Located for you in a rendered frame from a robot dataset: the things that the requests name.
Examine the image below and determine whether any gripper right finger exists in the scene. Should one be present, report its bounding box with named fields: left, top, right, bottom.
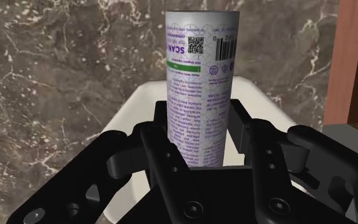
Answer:
left=228, top=98, right=358, bottom=224

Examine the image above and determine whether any white printed cylinder can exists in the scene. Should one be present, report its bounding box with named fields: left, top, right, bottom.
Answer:
left=165, top=10, right=240, bottom=168

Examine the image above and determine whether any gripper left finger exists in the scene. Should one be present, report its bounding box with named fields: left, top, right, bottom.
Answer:
left=6, top=99, right=204, bottom=224

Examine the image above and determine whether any brown wooden cabinet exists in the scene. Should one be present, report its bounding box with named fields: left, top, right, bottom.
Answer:
left=322, top=0, right=358, bottom=131

